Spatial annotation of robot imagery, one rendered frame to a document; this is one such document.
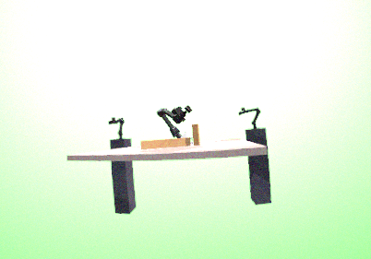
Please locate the light wooden board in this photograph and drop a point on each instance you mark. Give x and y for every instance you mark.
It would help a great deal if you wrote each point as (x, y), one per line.
(164, 143)

